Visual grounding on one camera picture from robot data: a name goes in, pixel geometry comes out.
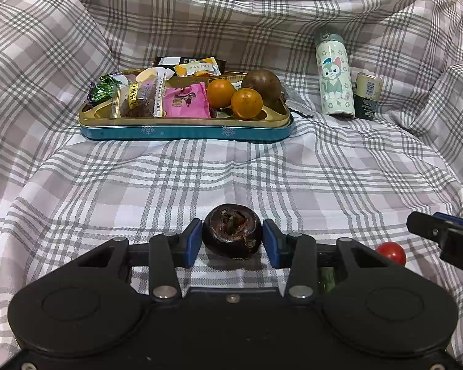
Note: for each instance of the orange mandarin right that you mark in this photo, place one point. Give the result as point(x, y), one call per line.
point(246, 103)

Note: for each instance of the orange mandarin left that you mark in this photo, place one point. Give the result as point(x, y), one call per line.
point(219, 93)

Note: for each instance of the small green can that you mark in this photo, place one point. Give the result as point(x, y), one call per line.
point(367, 95)

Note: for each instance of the yellow pastry packet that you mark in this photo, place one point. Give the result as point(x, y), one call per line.
point(200, 68)

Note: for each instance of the silver foil wrapper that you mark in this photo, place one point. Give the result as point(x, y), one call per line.
point(296, 102)

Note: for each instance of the black snack packet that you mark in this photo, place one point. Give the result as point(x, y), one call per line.
point(172, 61)

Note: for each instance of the green cucumber piece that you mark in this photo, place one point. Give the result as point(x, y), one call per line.
point(327, 279)

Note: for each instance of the cat print thermos bottle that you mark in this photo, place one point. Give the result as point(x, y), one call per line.
point(335, 84)

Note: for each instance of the clear brown date snack packet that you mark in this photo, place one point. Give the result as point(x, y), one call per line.
point(138, 100)

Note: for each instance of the orange mandarin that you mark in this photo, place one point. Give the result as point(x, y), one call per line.
point(246, 103)
point(219, 93)

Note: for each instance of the red cherry tomato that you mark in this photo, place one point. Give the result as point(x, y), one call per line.
point(392, 251)

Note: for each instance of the plaid grey white cloth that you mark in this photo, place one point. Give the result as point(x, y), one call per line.
point(62, 194)

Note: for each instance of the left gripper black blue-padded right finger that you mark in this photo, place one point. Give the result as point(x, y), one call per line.
point(302, 256)

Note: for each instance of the gold and teal tin tray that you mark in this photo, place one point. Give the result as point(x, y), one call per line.
point(273, 124)

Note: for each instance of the white snack packet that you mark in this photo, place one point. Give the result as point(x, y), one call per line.
point(236, 81)

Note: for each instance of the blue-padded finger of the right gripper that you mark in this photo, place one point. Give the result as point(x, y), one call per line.
point(443, 229)

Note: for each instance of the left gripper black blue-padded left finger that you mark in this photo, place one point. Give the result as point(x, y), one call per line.
point(163, 254)

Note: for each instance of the green foil candy wrapper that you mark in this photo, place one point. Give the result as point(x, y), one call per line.
point(104, 89)

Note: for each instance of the white wrapped yellow cake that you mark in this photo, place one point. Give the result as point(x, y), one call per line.
point(158, 73)

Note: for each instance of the pink snack packet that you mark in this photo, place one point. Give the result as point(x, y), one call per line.
point(187, 102)

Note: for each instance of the brown round passion fruit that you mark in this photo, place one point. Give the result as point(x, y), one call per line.
point(266, 83)

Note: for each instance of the dark purple mangosteen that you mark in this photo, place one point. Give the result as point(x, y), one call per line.
point(232, 231)

